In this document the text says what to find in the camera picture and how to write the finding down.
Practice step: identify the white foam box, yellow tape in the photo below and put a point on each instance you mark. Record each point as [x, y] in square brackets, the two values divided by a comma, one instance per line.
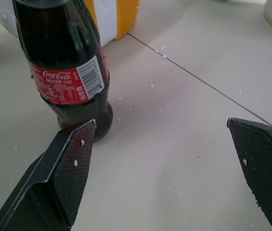
[107, 16]

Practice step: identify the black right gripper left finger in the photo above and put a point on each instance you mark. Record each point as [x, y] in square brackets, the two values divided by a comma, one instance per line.
[54, 183]

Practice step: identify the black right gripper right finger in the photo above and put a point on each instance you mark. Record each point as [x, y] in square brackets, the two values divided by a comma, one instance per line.
[265, 166]

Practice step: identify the cola bottle with red label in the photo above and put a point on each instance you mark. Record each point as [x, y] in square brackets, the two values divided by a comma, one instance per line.
[61, 60]

